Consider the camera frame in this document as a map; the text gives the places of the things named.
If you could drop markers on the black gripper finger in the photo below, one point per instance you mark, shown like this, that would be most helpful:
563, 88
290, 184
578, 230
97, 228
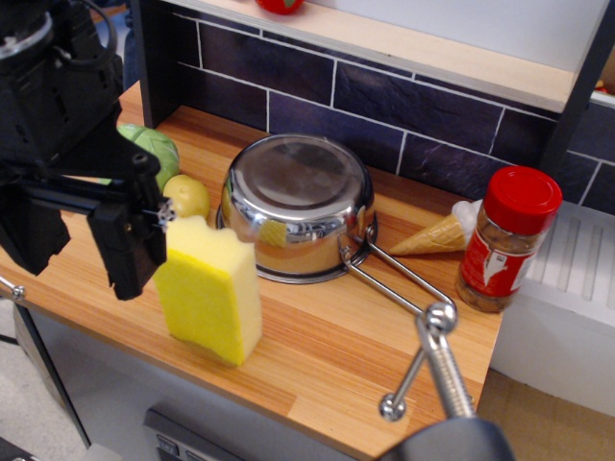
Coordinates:
128, 231

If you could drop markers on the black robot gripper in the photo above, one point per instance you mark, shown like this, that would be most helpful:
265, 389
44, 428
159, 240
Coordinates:
60, 87

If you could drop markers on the yellow sponge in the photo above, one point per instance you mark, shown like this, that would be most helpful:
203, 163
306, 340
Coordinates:
208, 289

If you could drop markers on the stainless steel pot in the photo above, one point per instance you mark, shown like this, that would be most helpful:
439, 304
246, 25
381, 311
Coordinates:
307, 204

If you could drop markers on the small metal clamp knob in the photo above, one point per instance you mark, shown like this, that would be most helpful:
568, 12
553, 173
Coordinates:
18, 292

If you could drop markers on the yellow toy potato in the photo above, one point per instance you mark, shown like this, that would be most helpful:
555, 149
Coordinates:
189, 197

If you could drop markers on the green toy cabbage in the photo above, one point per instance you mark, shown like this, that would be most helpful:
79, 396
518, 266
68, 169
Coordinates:
157, 144

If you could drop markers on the grey oven control panel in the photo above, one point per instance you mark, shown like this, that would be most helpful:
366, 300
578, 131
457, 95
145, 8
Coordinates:
172, 441

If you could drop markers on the red toy tomato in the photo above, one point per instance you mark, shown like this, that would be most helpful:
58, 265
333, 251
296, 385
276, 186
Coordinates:
282, 7

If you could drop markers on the toy ice cream cone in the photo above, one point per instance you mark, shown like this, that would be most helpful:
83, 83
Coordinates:
450, 234

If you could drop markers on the wooden shelf board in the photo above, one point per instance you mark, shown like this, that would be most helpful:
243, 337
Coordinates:
527, 82

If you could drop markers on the red-lidded spice jar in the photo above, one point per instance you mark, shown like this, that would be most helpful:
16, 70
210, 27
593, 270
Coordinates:
518, 209

